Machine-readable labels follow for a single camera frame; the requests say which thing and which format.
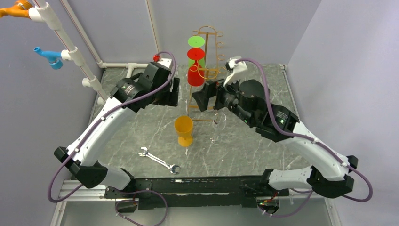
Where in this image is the clear wine glass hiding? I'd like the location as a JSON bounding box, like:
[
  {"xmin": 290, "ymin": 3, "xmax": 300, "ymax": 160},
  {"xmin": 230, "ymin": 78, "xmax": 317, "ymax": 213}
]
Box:
[{"xmin": 211, "ymin": 113, "xmax": 227, "ymax": 145}]

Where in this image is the red plastic wine glass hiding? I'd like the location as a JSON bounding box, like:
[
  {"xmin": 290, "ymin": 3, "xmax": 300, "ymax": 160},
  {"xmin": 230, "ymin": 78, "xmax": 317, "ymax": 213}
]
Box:
[{"xmin": 187, "ymin": 48, "xmax": 205, "ymax": 87}]

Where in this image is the silver open-end wrench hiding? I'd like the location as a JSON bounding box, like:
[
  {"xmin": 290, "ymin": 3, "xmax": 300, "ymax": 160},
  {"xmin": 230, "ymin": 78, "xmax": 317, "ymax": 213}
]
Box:
[{"xmin": 138, "ymin": 146, "xmax": 180, "ymax": 175}]

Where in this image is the orange pipe fitting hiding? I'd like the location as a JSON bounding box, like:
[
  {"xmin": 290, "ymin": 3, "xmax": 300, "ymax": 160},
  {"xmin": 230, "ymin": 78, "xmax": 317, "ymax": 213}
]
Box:
[{"xmin": 0, "ymin": 0, "xmax": 33, "ymax": 18}]

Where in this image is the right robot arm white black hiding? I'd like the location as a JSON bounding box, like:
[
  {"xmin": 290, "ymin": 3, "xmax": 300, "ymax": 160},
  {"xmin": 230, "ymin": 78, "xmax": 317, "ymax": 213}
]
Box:
[{"xmin": 192, "ymin": 79, "xmax": 358, "ymax": 198}]

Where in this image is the blue pipe fitting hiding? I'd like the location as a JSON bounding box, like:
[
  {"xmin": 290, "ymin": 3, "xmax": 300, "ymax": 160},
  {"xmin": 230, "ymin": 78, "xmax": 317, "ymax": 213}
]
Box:
[{"xmin": 33, "ymin": 47, "xmax": 64, "ymax": 70}]

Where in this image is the gold wire wine glass rack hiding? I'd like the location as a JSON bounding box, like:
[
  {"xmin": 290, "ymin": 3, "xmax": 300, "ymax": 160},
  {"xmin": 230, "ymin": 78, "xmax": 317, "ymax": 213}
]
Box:
[{"xmin": 187, "ymin": 25, "xmax": 227, "ymax": 122}]

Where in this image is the white PVC pipe frame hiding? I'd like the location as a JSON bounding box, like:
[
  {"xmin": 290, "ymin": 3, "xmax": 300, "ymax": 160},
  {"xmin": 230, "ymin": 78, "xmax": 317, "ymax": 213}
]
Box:
[{"xmin": 28, "ymin": 0, "xmax": 147, "ymax": 105}]

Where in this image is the orange plastic wine glass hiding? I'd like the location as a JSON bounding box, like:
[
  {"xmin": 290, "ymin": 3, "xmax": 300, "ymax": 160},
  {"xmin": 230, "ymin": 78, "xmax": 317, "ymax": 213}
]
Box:
[{"xmin": 174, "ymin": 115, "xmax": 193, "ymax": 147}]

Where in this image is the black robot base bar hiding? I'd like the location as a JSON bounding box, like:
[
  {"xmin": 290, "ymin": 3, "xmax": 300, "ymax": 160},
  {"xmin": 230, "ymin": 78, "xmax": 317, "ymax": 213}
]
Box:
[{"xmin": 104, "ymin": 175, "xmax": 289, "ymax": 210}]

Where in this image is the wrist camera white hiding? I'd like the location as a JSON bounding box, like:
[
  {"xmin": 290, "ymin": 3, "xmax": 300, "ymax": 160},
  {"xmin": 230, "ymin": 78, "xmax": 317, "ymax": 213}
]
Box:
[
  {"xmin": 223, "ymin": 56, "xmax": 248, "ymax": 87},
  {"xmin": 152, "ymin": 55, "xmax": 173, "ymax": 70}
]

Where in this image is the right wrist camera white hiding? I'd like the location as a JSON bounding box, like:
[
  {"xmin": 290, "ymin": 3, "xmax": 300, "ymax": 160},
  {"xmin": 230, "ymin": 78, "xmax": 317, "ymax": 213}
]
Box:
[{"xmin": 223, "ymin": 56, "xmax": 248, "ymax": 87}]

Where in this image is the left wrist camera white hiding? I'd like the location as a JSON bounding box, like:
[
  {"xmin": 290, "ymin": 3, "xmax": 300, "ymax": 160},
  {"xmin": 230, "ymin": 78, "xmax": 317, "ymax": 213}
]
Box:
[{"xmin": 152, "ymin": 55, "xmax": 173, "ymax": 70}]

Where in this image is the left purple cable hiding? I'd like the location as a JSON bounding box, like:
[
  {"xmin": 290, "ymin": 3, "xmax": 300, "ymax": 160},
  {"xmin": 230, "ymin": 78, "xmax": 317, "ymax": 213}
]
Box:
[{"xmin": 47, "ymin": 51, "xmax": 177, "ymax": 226}]

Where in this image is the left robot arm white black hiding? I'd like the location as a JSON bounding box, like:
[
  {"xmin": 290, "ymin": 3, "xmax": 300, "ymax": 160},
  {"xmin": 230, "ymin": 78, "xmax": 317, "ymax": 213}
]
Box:
[{"xmin": 54, "ymin": 58, "xmax": 179, "ymax": 198}]

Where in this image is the green plastic wine glass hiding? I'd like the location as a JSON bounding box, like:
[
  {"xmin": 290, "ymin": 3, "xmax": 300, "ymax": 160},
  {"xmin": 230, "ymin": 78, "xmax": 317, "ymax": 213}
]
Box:
[{"xmin": 187, "ymin": 36, "xmax": 205, "ymax": 67}]

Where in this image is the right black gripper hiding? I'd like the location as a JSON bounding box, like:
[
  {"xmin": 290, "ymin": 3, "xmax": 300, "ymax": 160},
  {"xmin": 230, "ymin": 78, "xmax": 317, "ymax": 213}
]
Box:
[{"xmin": 192, "ymin": 71, "xmax": 255, "ymax": 125}]

